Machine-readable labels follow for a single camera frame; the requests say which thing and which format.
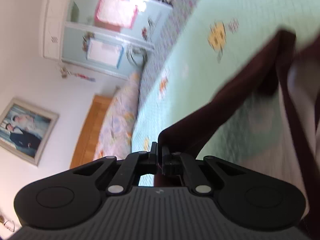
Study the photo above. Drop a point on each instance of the green bee-print quilt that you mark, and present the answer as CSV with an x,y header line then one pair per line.
x,y
200,55

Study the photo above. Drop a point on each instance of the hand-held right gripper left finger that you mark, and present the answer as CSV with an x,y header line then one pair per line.
x,y
153,155

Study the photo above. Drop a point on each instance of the pink-bordered poster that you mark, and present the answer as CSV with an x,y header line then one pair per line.
x,y
115,13

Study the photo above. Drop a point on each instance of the light blue sliding-door wardrobe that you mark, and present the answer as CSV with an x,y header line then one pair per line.
x,y
72,47

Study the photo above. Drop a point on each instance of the red hanging ornament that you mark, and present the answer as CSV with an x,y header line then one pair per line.
x,y
83,77

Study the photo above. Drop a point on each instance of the wooden headboard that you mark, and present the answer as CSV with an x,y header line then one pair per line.
x,y
87,130

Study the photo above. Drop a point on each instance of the floral duvet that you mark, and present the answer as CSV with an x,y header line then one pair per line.
x,y
117,125

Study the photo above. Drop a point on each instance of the framed wedding photo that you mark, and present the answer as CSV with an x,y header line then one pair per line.
x,y
22,132

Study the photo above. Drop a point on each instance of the beige and maroon hoodie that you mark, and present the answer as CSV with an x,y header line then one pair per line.
x,y
225,92

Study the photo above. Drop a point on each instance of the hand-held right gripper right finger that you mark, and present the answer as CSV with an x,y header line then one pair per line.
x,y
165,155

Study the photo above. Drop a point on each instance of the blue-bordered poster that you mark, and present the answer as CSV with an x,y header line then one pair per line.
x,y
103,52

